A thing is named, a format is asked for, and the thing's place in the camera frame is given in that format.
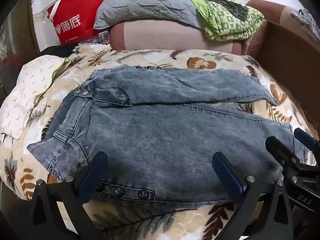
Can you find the green patterned cloth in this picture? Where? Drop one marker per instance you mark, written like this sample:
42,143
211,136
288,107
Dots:
225,20

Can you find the white sprig-print pillow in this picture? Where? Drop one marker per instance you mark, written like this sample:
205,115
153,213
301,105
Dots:
27,90

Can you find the red shopping bag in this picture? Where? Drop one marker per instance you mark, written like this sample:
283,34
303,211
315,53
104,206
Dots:
75,17

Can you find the blue denim pants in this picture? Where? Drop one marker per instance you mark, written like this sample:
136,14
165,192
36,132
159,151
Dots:
160,130

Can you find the beige leaf-print blanket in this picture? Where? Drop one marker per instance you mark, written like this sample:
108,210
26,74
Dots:
155,58

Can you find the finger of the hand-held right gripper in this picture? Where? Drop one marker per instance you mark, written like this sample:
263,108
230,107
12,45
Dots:
306,138
280,148

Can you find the pink brown cushion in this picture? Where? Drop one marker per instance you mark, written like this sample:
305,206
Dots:
270,8
162,36

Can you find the small colourful packet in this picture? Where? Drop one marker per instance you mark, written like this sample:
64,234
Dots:
103,38

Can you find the black cloth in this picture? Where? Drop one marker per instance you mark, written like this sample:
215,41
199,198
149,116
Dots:
56,50

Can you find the dark glass cabinet door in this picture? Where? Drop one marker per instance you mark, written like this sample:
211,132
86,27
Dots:
15,42

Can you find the grey patterned cloth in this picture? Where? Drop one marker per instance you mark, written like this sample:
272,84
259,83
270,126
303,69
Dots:
306,17

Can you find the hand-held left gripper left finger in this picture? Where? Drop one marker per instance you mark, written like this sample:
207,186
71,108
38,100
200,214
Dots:
93,170

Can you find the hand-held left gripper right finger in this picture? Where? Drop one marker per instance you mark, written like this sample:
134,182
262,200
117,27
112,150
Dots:
227,174

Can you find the grey quilted pillow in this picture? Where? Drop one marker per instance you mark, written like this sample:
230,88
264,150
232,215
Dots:
147,2

